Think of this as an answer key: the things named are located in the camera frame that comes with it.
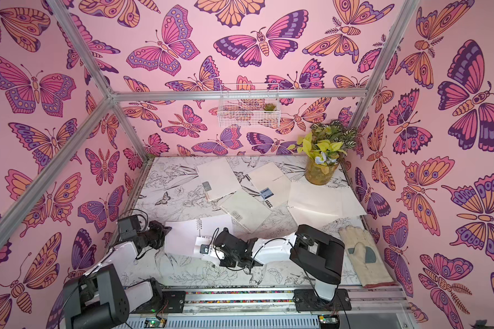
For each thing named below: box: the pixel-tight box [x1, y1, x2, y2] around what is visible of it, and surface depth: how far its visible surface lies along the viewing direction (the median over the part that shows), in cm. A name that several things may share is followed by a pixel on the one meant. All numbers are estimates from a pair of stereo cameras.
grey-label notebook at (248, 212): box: [220, 190, 272, 234], surface depth 100 cm
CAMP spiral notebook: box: [245, 161, 291, 209], surface depth 111 cm
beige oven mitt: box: [338, 225, 397, 289], surface depth 82 cm
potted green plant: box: [287, 119, 358, 186], surface depth 99 cm
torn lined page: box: [286, 180, 368, 225], surface depth 102 cm
